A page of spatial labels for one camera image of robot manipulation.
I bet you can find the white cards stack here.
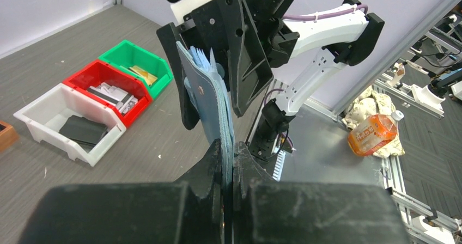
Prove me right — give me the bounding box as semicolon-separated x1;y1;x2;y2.
87;82;139;115

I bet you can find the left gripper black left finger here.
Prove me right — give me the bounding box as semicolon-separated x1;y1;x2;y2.
19;139;222;243

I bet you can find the gold cards stack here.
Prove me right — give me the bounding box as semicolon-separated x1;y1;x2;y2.
129;65;158;86

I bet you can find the green plastic bin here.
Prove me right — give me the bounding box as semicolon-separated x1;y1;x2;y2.
99;40;173;100

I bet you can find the black wallet in white bin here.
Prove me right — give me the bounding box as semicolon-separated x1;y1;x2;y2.
59;115;108;148

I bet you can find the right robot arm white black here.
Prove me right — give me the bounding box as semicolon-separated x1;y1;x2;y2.
157;0;384;161

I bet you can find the red plastic bin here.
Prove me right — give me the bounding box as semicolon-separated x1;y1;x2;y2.
63;59;153;128

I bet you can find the orange drink bottle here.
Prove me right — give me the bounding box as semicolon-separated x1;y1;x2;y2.
348;110;404;156

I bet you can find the orange wooden compartment tray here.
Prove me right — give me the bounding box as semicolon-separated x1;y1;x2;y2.
1;120;19;152

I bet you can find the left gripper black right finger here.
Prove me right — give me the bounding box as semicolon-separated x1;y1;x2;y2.
233;142;411;243

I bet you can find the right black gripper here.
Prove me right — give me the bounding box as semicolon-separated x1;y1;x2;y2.
156;0;273;130

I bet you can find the white plastic bin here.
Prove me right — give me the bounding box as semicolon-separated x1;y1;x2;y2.
14;84;126;167

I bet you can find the blue leather card holder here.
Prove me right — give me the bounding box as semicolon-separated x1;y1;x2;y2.
176;41;235;188

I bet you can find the crumpled patterned cloth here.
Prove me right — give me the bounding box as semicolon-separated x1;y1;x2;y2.
342;87;405;158

